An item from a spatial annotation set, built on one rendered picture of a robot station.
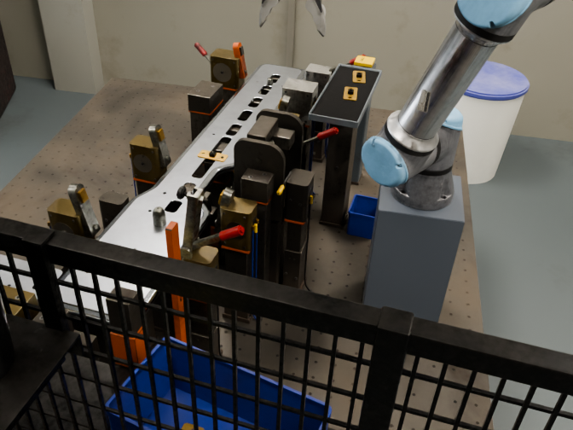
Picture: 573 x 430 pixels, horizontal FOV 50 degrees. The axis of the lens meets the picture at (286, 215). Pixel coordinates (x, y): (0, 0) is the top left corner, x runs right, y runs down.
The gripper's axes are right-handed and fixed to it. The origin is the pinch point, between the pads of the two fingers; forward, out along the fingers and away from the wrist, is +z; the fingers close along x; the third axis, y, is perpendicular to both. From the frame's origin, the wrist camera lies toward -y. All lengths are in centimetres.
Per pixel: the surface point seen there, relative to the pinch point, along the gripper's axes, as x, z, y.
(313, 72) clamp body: 10, 38, 67
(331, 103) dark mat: -5.7, 28.0, 25.1
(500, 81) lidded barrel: -62, 86, 201
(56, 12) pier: 216, 89, 207
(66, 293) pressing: 33, 44, -52
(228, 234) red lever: 1.4, 30.9, -36.6
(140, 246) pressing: 25, 44, -33
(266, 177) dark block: 1.2, 32.0, -11.7
